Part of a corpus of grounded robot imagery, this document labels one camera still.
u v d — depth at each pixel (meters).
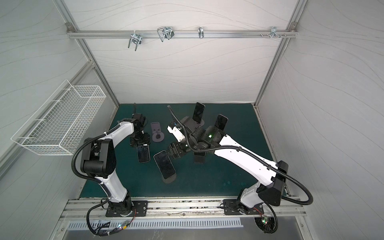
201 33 0.78
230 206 0.72
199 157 0.90
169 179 0.79
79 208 0.75
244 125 1.13
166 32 0.77
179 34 0.78
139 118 0.79
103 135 0.53
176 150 0.56
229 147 0.43
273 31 0.76
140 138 0.78
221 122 0.99
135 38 0.79
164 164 0.79
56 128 0.67
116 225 0.70
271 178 0.40
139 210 0.73
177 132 0.60
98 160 0.49
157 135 1.01
